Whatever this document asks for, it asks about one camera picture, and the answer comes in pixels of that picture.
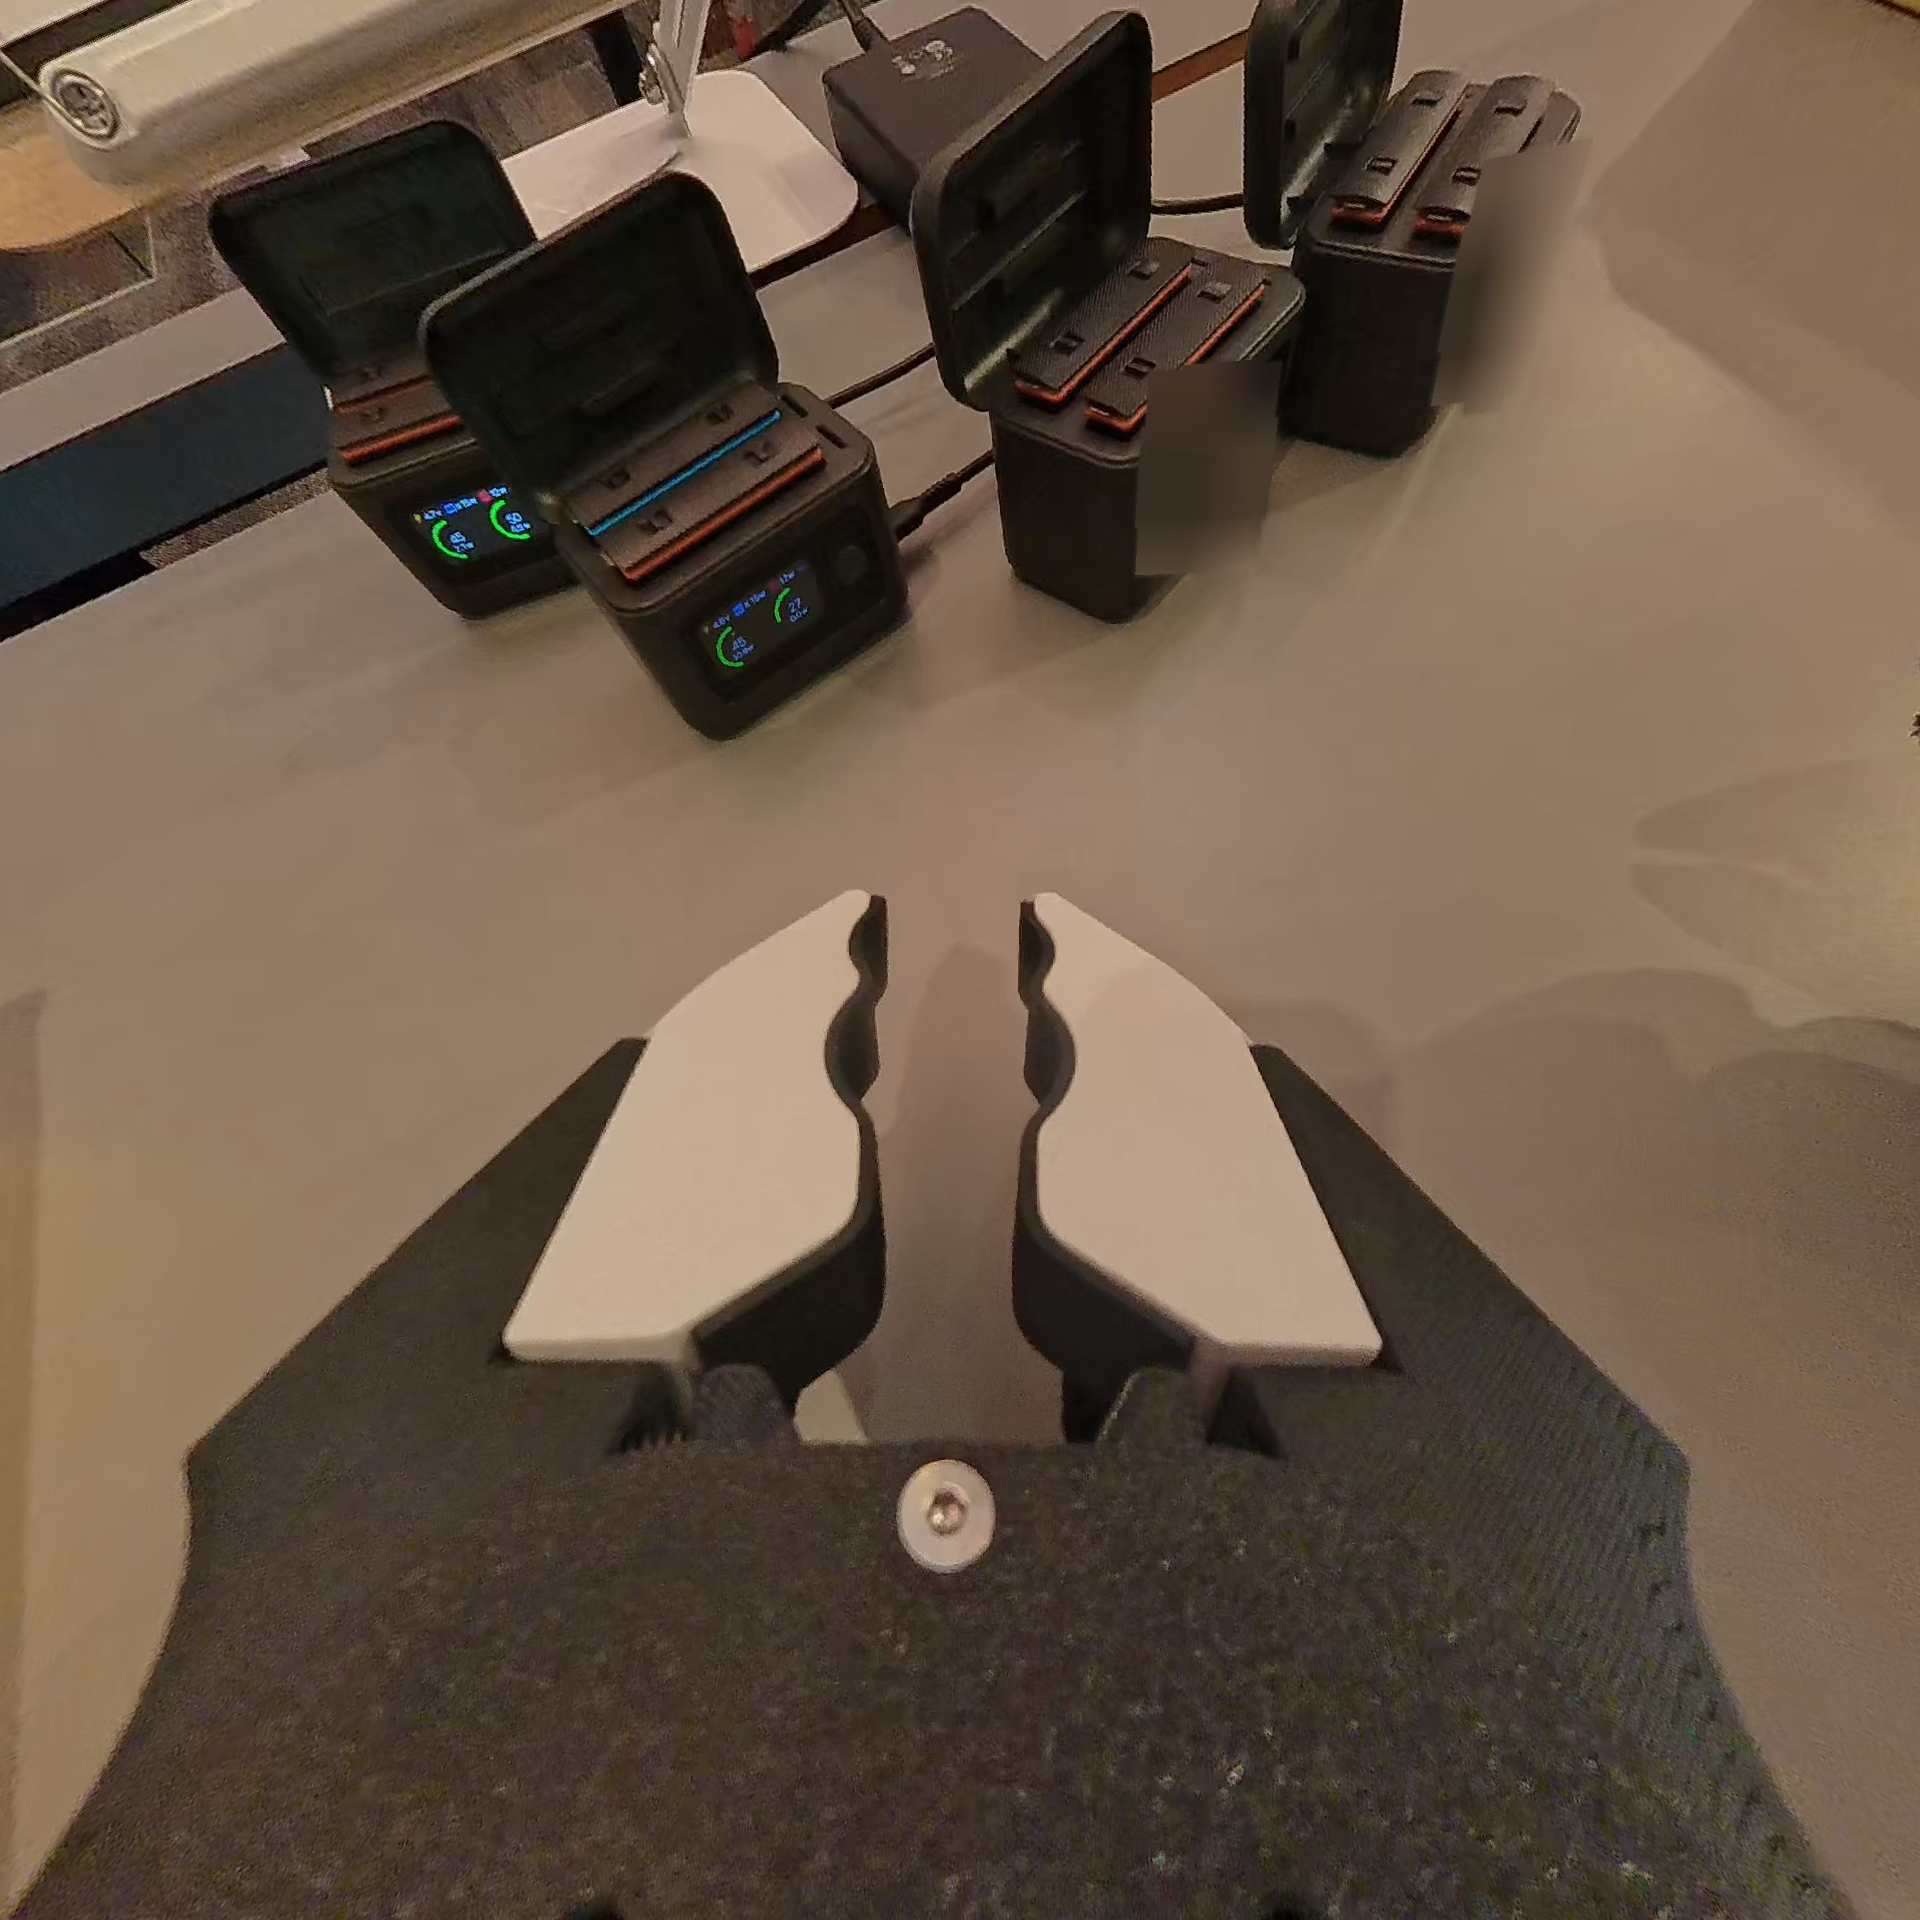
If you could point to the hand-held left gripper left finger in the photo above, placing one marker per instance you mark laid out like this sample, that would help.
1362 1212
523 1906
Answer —
705 1184

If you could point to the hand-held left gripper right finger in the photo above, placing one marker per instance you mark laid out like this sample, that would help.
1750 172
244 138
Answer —
1201 1200

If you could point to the dark grey battery charging case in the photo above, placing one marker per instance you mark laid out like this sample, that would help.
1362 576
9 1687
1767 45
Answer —
660 661
1065 524
1366 346
375 539

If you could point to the black battery blue trim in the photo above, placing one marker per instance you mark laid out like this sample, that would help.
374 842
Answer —
682 474

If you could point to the dark blue mat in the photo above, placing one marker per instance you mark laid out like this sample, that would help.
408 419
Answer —
150 524

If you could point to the white table mat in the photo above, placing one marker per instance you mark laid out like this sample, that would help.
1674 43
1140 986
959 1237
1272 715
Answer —
751 165

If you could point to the dark grey multiport power adapter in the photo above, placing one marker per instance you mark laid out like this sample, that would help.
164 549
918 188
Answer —
931 106

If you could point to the wooden display board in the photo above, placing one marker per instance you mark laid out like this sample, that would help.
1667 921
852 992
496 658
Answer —
89 194

